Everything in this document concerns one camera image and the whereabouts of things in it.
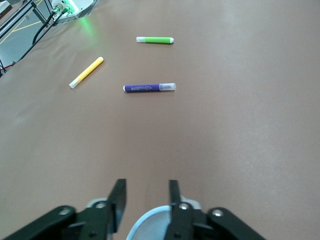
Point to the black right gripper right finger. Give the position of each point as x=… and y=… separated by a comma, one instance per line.
x=190, y=225

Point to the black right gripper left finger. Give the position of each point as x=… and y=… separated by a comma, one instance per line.
x=95, y=220

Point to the translucent blue plastic cup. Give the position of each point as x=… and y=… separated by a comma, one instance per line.
x=150, y=225

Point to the brown table cover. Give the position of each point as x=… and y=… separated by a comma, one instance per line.
x=200, y=125

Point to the purple marker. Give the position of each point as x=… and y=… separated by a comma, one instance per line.
x=142, y=87

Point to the yellow marker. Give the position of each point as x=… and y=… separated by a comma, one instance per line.
x=87, y=71

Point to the green marker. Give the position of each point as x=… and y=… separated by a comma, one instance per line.
x=156, y=40

